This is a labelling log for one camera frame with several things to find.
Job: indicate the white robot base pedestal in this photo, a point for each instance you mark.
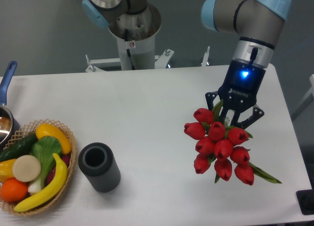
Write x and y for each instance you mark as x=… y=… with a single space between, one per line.
x=134 y=24

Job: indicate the white chair part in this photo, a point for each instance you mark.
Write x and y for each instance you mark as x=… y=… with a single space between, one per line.
x=305 y=101

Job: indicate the yellow banana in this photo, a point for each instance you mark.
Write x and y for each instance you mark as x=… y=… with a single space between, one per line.
x=49 y=191

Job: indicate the white metal base frame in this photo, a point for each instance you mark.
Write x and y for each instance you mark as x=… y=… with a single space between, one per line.
x=161 y=61

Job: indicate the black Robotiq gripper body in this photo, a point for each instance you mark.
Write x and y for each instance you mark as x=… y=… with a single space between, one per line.
x=240 y=87

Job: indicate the blue handled saucepan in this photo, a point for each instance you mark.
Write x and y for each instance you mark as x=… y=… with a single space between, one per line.
x=8 y=124

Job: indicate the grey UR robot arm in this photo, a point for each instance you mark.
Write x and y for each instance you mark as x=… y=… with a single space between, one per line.
x=259 y=24

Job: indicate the red tulip bouquet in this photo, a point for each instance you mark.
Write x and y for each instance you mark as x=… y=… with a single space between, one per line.
x=219 y=145

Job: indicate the yellow bell pepper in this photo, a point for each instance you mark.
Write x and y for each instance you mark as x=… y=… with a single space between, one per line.
x=6 y=171

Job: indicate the beige round disc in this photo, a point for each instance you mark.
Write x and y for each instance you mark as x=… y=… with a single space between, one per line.
x=26 y=168

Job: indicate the green cucumber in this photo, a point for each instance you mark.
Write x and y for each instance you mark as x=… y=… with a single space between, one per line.
x=19 y=148

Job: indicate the orange fruit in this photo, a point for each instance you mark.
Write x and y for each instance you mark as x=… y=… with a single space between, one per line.
x=13 y=190

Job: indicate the green bok choy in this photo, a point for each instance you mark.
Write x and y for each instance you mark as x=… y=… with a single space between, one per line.
x=43 y=150

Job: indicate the woven wicker basket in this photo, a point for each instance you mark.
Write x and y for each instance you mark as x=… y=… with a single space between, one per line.
x=25 y=131

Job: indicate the dark grey ribbed vase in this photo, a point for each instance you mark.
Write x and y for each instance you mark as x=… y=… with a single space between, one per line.
x=97 y=162

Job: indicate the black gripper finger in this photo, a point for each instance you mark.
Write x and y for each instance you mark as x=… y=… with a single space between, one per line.
x=257 y=113
x=210 y=98

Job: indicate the black device at table edge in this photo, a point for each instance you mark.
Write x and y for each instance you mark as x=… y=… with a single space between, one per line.
x=306 y=201

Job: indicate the dark red vegetable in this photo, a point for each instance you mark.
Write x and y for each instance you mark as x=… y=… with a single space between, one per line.
x=66 y=160

